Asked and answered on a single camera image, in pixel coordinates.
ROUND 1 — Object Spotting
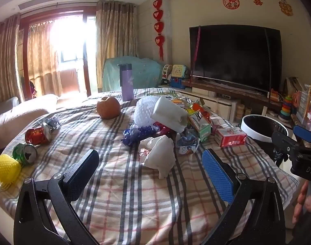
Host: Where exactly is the person's right hand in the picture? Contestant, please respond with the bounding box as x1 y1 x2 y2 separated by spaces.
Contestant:
292 181 310 225

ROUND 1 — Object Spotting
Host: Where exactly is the crumpled blue white wrapper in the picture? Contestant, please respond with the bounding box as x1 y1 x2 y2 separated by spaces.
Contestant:
175 130 200 155

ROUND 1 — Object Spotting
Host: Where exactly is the crumpled silver wrapper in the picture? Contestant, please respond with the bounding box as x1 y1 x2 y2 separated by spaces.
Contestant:
42 117 61 130

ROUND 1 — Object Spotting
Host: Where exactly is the red white carton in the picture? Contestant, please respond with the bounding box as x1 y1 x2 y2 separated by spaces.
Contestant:
214 127 248 148

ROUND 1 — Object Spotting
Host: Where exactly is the figure wall sticker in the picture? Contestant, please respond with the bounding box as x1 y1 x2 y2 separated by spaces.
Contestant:
278 0 294 16

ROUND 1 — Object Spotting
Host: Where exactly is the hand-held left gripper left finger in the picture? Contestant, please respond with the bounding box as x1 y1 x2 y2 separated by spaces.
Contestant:
13 149 100 245

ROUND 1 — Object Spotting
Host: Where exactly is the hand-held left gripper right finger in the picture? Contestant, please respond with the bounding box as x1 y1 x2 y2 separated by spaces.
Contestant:
201 148 286 245

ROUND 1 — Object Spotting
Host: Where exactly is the crushed green can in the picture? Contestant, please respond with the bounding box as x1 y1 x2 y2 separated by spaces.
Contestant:
12 143 39 166

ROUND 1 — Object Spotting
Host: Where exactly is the yellow green toy phone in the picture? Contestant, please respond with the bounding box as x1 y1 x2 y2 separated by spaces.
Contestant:
171 65 189 79

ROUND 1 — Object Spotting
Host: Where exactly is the brownish apple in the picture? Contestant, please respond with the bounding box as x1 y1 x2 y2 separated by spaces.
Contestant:
96 96 121 119

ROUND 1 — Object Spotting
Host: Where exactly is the green cord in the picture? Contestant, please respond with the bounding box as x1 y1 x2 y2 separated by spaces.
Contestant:
264 28 271 97

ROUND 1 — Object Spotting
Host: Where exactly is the crushed red can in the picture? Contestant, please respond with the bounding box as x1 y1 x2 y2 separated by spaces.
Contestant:
25 122 53 146

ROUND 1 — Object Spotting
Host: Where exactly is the magenta bag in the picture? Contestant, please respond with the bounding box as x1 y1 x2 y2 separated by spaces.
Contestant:
29 80 38 99

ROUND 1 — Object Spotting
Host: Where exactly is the crumpled white tissue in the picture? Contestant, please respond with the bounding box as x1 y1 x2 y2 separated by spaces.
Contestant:
138 135 177 179

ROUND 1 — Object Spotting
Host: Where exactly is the red hanging heart decoration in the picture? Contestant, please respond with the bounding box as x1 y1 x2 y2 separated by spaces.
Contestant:
152 0 165 62

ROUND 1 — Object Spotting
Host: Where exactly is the white wheel toy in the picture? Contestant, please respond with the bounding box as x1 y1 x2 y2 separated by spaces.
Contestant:
162 65 173 79

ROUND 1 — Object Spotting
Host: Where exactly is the pink cord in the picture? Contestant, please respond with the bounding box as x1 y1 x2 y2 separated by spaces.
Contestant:
191 26 202 78

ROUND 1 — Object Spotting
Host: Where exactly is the yellow foam fruit net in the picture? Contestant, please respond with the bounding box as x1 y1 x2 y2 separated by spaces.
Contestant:
0 154 21 185

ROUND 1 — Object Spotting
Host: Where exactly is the purple water bottle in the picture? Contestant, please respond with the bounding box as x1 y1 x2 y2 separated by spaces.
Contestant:
119 63 134 102

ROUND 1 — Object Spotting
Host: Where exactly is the orange plastic toy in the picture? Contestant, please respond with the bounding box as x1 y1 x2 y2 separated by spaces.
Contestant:
292 90 302 108

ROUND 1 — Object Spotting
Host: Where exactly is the black bin liner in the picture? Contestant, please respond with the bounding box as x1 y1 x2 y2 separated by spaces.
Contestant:
243 116 287 167

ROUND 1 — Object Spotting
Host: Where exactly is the beige paper bag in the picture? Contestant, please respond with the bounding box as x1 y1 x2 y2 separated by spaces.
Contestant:
284 77 305 97

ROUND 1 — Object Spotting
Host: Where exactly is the blue toy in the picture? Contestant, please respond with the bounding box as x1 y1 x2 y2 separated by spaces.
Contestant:
169 77 187 90

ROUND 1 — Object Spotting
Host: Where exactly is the rainbow stacking ring toy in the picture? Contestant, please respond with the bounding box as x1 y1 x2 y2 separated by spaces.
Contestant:
278 96 294 121

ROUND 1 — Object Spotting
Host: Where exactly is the round red wall sticker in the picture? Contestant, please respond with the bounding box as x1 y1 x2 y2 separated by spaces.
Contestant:
223 0 240 9

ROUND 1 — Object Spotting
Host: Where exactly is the white television cabinet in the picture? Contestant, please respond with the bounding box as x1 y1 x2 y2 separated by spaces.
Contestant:
158 78 299 130

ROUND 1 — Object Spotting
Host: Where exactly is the clear plastic drawer organizer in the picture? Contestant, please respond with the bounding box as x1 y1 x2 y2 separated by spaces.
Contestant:
297 84 311 133

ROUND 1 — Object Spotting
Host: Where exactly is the orange snack bag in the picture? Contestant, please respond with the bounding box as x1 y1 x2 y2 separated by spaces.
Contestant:
192 102 211 119

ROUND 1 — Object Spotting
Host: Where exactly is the white foam fruit net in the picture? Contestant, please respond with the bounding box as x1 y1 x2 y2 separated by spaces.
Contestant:
133 96 166 129

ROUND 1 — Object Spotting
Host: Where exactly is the colourful picture book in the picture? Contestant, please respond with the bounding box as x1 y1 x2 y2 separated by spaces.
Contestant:
159 92 194 108

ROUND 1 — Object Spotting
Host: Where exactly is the green white carton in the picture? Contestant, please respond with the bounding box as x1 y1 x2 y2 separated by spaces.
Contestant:
188 110 212 143

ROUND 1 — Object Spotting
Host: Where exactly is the teal cloth covered furniture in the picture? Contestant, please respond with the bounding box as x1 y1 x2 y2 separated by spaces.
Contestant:
102 56 163 92

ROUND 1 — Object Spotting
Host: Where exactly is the white rimmed trash bin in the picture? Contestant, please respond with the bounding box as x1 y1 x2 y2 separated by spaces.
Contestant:
240 114 290 159

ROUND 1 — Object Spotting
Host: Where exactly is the beige sofa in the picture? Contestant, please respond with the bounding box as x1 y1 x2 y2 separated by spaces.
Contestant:
0 93 59 148

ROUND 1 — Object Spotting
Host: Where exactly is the black flat screen television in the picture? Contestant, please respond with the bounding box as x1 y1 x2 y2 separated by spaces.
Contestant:
189 25 283 92

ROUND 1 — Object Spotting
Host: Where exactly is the sheer orange curtain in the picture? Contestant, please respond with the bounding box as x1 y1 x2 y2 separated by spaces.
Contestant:
28 22 61 96

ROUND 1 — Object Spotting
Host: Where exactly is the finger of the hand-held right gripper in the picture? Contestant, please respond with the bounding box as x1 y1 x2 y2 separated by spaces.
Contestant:
293 125 311 148
271 131 311 160

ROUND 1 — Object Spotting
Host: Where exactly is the beige curtain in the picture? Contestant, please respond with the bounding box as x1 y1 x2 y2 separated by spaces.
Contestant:
0 14 24 102
96 0 139 92

